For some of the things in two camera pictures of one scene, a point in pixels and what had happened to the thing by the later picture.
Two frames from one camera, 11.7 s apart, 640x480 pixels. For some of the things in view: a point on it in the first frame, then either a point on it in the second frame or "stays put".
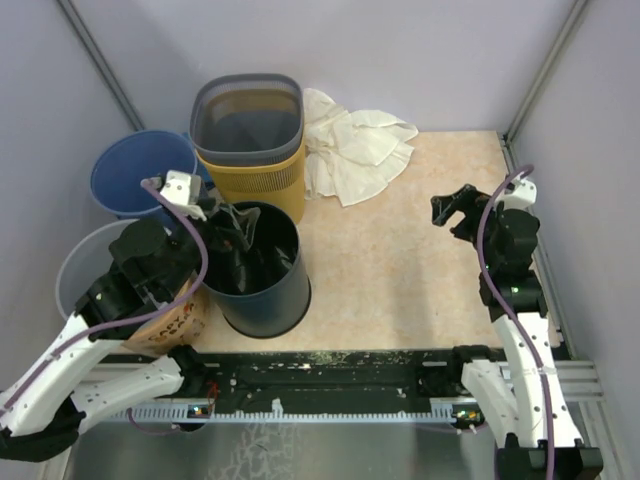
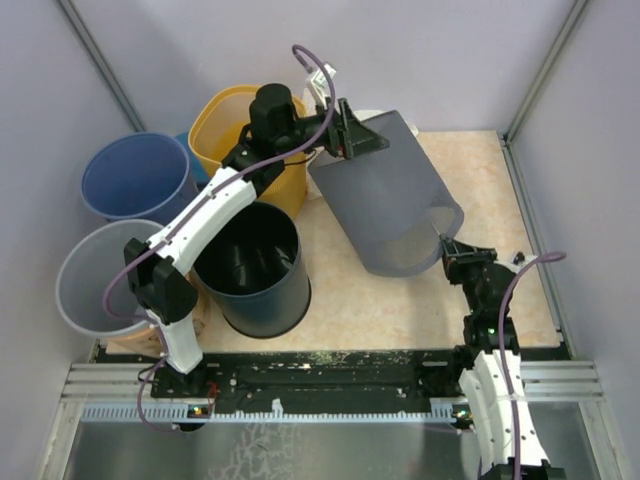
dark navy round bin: [253, 269] stays put
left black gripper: [241, 223] → [357, 138]
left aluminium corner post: [101, 64] stays put
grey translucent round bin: [87, 259] stays put
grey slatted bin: [248, 119] → [392, 202]
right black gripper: [468, 200] → [453, 266]
